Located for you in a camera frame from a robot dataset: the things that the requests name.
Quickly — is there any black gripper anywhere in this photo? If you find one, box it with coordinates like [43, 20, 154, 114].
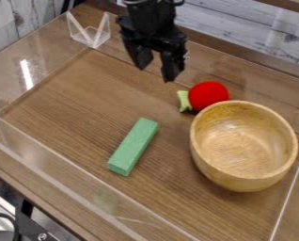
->
[118, 0, 187, 82]

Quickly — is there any green rectangular block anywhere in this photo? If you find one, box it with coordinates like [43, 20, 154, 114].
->
[109, 118, 159, 176]

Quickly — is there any brown wooden bowl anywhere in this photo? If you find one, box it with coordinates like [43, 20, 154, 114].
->
[190, 101, 299, 192]

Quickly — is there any red plush tomato toy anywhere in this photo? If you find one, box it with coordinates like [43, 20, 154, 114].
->
[178, 81, 230, 112]

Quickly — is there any black table leg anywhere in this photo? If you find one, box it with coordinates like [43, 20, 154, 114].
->
[19, 200, 34, 217]

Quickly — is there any black device under table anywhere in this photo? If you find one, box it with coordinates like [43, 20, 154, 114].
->
[0, 213, 60, 241]

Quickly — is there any clear acrylic corner bracket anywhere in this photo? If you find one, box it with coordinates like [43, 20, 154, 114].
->
[66, 12, 111, 49]

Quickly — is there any clear acrylic tray wall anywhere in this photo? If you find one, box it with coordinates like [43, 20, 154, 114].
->
[0, 116, 199, 241]

